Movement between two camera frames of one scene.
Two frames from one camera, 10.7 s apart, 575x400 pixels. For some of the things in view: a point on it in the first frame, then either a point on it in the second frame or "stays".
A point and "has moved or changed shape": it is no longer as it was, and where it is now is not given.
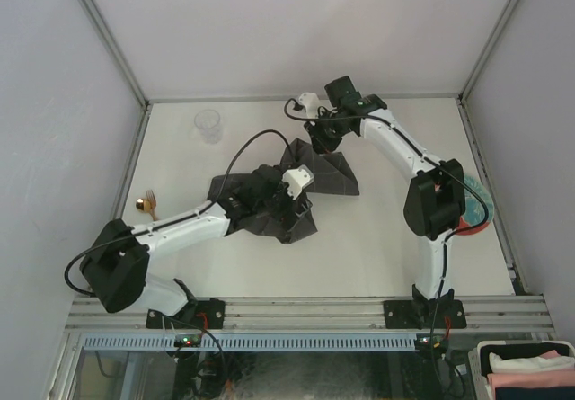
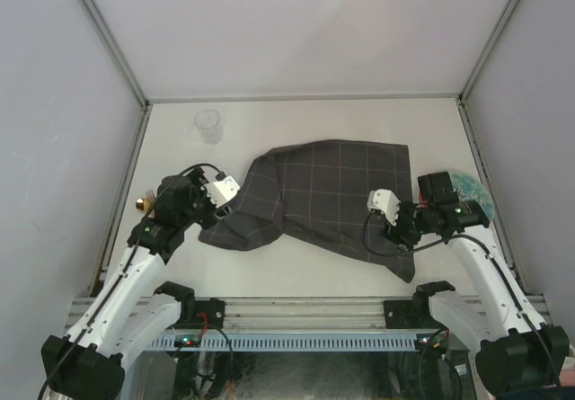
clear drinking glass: [208, 122] stays
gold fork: [151, 197] stays
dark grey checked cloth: [331, 173] has moved or changed shape
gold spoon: [143, 205] stays
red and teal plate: [475, 210] stays
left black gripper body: [278, 207] to [203, 210]
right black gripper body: [328, 133] to [410, 226]
